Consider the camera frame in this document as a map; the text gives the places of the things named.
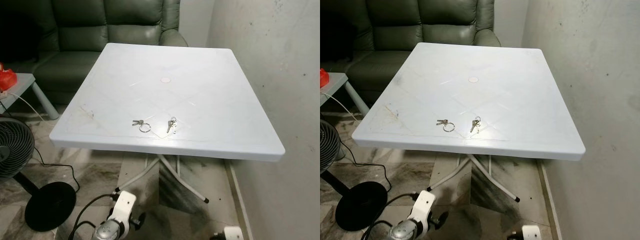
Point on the red plastic object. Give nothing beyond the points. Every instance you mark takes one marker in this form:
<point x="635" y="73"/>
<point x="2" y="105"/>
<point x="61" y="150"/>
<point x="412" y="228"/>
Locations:
<point x="6" y="79"/>
<point x="323" y="77"/>

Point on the white metal table leg frame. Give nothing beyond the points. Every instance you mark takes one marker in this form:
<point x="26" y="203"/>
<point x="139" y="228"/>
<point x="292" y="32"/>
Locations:
<point x="185" y="180"/>
<point x="495" y="179"/>

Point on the black standing fan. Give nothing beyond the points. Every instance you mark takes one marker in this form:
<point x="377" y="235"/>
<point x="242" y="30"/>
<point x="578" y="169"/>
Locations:
<point x="50" y="205"/>
<point x="360" y="210"/>

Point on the small grey side table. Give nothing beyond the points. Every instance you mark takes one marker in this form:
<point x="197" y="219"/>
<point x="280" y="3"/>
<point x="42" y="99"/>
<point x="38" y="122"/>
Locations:
<point x="20" y="82"/>
<point x="336" y="80"/>

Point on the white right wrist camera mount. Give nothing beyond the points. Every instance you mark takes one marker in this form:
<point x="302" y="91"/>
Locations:
<point x="233" y="234"/>
<point x="531" y="233"/>

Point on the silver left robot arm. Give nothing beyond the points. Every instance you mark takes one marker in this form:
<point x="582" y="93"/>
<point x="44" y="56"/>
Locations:
<point x="107" y="231"/>
<point x="404" y="232"/>

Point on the green leather sofa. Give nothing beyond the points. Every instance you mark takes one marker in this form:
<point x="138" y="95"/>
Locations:
<point x="95" y="45"/>
<point x="415" y="45"/>

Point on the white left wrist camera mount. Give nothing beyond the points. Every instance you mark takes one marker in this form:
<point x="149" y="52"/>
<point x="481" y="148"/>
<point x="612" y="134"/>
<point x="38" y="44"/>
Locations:
<point x="424" y="207"/>
<point x="124" y="207"/>

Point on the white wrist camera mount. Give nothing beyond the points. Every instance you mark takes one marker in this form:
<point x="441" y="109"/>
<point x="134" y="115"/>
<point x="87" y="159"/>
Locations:
<point x="233" y="234"/>
<point x="424" y="207"/>
<point x="124" y="207"/>
<point x="531" y="233"/>

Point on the round white table cap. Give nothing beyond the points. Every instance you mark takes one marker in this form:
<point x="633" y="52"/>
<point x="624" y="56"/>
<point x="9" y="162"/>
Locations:
<point x="164" y="79"/>
<point x="473" y="79"/>

